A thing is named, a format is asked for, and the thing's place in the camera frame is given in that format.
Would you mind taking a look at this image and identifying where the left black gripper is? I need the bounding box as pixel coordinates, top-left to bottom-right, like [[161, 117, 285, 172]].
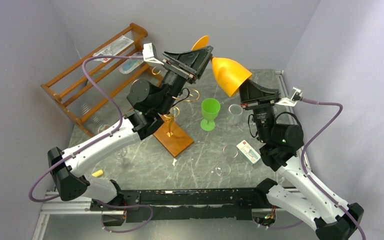
[[160, 50, 218, 117]]

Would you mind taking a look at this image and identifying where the clear wine glass back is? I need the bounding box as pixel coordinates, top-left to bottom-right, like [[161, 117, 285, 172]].
[[227, 103, 253, 125]]

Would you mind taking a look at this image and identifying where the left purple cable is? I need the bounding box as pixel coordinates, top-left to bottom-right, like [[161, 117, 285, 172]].
[[28, 55, 147, 203]]

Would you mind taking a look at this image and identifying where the wooden shelf rack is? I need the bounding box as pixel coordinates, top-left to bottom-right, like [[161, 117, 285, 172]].
[[41, 23, 159, 137]]

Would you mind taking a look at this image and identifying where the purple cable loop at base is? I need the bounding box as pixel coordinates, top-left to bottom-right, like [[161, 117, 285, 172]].
[[100, 201, 155, 234]]

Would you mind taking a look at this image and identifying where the yellow highlighter pen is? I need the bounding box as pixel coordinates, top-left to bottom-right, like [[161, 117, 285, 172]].
[[91, 169, 104, 178]]

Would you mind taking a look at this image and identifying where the blue white packaged item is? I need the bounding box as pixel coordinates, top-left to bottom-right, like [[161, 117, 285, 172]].
[[118, 52, 144, 75]]

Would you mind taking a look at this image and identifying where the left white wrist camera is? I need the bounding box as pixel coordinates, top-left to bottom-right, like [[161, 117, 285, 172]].
[[142, 42, 158, 63]]

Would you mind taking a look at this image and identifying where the clear wine glass left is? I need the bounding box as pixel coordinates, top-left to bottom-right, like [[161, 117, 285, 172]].
[[112, 147, 128, 159]]

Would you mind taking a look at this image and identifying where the orange plastic wine glass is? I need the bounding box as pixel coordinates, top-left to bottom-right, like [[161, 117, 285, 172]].
[[190, 35, 254, 98]]

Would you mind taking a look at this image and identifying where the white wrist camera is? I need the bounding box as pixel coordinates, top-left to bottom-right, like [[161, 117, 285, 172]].
[[142, 42, 158, 63], [275, 86, 303, 107]]

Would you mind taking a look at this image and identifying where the clear wine glass front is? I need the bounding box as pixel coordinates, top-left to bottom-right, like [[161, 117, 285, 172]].
[[215, 144, 238, 178]]

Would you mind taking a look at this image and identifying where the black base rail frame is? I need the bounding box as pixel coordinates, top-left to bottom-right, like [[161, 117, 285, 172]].
[[39, 188, 312, 229]]

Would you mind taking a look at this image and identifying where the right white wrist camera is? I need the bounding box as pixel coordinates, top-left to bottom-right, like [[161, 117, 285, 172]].
[[275, 86, 303, 107]]

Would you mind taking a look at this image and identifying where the clear wine glass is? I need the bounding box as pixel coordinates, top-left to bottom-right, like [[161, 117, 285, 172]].
[[215, 144, 238, 178], [112, 147, 128, 159], [227, 103, 253, 125]]

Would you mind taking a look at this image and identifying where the gold wire glass rack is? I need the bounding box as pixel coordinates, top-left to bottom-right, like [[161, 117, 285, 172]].
[[125, 64, 201, 159]]

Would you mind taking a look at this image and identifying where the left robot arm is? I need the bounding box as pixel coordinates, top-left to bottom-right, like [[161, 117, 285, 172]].
[[47, 44, 213, 210]]

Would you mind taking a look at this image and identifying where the green plastic wine glass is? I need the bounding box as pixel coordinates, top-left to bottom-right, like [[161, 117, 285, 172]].
[[200, 98, 221, 132]]

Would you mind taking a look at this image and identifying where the small white red box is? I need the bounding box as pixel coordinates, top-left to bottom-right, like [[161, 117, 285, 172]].
[[236, 140, 261, 166]]

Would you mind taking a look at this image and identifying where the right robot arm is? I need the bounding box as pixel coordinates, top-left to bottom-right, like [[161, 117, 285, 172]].
[[238, 79, 364, 240]]

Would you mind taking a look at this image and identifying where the white packaged item top shelf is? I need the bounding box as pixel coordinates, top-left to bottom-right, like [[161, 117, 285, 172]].
[[92, 35, 134, 57]]

